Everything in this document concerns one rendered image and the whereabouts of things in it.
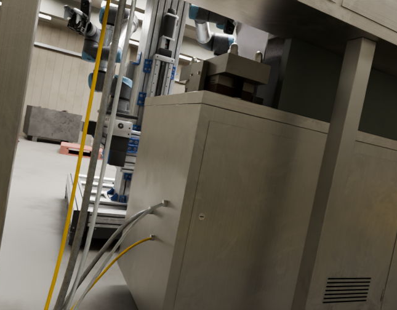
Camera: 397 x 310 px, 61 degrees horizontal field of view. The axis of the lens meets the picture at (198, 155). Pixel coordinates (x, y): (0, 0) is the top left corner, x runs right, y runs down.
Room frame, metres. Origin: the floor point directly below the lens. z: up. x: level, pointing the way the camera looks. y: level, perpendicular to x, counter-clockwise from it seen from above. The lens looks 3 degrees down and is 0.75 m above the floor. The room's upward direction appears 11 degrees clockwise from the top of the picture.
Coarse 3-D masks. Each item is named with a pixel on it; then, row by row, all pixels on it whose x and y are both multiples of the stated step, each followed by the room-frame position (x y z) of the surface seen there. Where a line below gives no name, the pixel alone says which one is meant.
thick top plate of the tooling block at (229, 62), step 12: (216, 60) 1.10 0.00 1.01; (228, 60) 1.03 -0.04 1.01; (240, 60) 1.05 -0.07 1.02; (252, 60) 1.06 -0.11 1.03; (180, 72) 1.39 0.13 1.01; (216, 72) 1.08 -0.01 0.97; (228, 72) 1.03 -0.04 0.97; (240, 72) 1.05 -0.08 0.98; (252, 72) 1.07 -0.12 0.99; (264, 72) 1.09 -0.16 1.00; (264, 84) 1.11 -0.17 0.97
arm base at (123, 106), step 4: (112, 96) 2.07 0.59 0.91; (112, 100) 2.06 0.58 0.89; (120, 100) 2.06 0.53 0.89; (124, 100) 2.07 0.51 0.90; (128, 100) 2.10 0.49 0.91; (108, 104) 2.07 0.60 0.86; (112, 104) 2.06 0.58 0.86; (120, 104) 2.05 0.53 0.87; (124, 104) 2.07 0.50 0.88; (128, 104) 2.10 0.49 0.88; (108, 108) 2.05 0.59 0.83; (120, 108) 2.04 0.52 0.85; (124, 108) 2.06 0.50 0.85; (128, 108) 2.10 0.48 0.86; (116, 112) 2.04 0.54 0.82; (120, 112) 2.04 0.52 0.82; (124, 112) 2.06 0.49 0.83; (128, 112) 2.09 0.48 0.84
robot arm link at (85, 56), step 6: (84, 42) 1.82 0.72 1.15; (90, 42) 1.82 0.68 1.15; (96, 42) 1.84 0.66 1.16; (84, 48) 1.82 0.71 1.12; (90, 48) 1.81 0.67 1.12; (96, 48) 1.82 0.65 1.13; (84, 54) 1.82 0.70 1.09; (90, 54) 1.82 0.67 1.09; (96, 54) 1.82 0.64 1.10; (84, 60) 1.86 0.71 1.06; (90, 60) 1.83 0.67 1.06
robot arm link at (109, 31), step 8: (104, 8) 2.07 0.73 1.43; (112, 8) 2.07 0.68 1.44; (112, 16) 2.06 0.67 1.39; (112, 24) 2.06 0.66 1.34; (112, 32) 2.08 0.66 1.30; (104, 40) 2.08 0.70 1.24; (104, 64) 2.08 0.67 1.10; (104, 72) 2.07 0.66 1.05; (88, 80) 2.07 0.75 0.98; (104, 80) 2.06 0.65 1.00; (96, 88) 2.07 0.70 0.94
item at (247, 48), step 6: (258, 36) 1.27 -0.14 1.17; (264, 36) 1.23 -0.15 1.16; (240, 42) 1.39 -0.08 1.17; (246, 42) 1.34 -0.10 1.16; (252, 42) 1.30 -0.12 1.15; (258, 42) 1.26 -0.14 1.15; (264, 42) 1.22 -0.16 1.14; (240, 48) 1.38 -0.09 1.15; (246, 48) 1.33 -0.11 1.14; (252, 48) 1.29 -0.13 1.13; (258, 48) 1.26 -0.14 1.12; (264, 48) 1.22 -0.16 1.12; (240, 54) 1.37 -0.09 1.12; (246, 54) 1.32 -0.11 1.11; (252, 54) 1.28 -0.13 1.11; (264, 54) 1.21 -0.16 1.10
